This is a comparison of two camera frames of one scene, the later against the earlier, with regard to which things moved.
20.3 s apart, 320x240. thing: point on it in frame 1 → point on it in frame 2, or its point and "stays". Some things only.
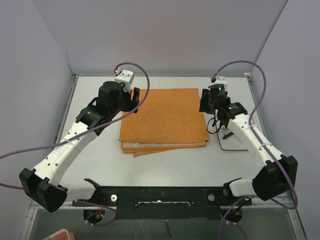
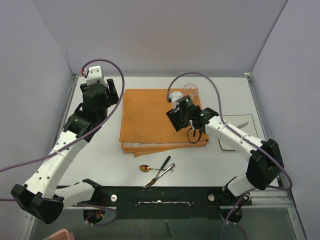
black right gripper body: (213, 107) → (180, 121)
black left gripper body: (126, 104) → (111, 96)
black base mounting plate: (164, 202) stays
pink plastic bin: (62, 234) stays
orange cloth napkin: (169, 119) stays
